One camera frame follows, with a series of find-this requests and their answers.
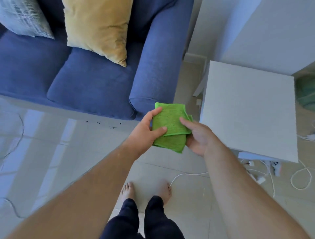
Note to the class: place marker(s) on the person's right hand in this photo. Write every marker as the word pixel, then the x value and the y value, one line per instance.
pixel 199 139

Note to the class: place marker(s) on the person's left hand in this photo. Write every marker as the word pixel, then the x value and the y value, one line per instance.
pixel 140 137

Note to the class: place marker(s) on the person's left thumb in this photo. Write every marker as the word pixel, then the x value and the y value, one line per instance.
pixel 159 132

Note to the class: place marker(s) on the person's right thumb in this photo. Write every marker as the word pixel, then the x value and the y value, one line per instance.
pixel 187 123

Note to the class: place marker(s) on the green microfiber cloth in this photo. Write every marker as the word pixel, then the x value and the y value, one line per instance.
pixel 171 125

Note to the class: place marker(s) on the person's right forearm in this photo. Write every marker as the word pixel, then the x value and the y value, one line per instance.
pixel 246 197

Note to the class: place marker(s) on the person's left forearm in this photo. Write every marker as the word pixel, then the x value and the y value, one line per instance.
pixel 76 197

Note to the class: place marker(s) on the person's right foot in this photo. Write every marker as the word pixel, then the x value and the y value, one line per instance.
pixel 164 192

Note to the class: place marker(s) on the person's foot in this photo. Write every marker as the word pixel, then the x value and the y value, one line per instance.
pixel 128 190
pixel 164 192

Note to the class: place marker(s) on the white square side table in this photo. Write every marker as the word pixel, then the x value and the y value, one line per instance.
pixel 251 110

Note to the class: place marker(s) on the person's left foot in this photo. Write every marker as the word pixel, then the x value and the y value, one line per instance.
pixel 128 190

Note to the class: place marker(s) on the person's right leg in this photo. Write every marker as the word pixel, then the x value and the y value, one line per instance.
pixel 160 219

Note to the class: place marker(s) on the person's leg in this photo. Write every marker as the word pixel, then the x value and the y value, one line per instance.
pixel 121 221
pixel 160 219

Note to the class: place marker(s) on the white plug adapter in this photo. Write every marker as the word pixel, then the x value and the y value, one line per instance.
pixel 259 179

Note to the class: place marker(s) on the blue fabric sofa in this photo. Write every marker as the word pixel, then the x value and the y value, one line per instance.
pixel 93 66

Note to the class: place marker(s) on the person's left leg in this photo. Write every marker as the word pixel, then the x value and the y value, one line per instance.
pixel 121 221

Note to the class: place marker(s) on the white power strip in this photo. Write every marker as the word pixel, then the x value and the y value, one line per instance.
pixel 275 166

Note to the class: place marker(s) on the yellow cushion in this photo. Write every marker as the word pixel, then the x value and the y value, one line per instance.
pixel 98 27

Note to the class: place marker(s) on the green woven basket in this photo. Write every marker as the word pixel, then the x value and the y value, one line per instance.
pixel 306 92

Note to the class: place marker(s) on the grey patterned cushion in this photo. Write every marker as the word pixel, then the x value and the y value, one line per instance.
pixel 22 17

